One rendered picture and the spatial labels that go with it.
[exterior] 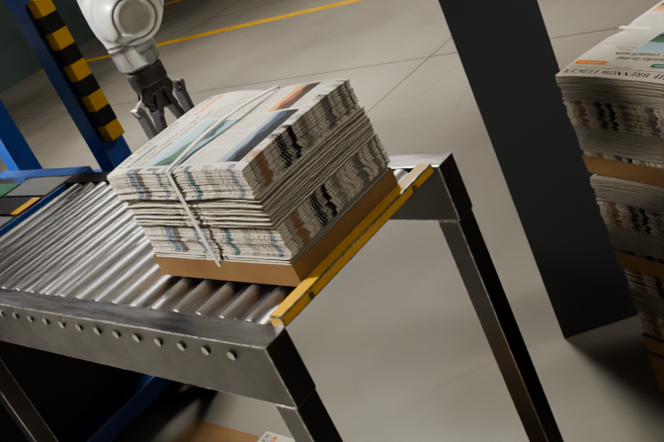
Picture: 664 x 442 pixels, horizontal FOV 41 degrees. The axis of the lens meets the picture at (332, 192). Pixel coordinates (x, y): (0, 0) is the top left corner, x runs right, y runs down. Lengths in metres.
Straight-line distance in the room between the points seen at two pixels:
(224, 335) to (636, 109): 0.80
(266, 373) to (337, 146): 0.38
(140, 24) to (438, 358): 1.37
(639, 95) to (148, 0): 0.85
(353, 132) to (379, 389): 1.17
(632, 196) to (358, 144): 0.57
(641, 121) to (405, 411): 1.10
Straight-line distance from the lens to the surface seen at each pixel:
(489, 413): 2.27
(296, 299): 1.33
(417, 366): 2.51
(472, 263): 1.70
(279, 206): 1.34
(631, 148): 1.69
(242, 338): 1.35
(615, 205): 1.82
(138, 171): 1.51
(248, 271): 1.46
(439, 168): 1.59
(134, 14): 1.53
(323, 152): 1.41
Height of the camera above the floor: 1.44
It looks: 23 degrees down
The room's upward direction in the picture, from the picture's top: 25 degrees counter-clockwise
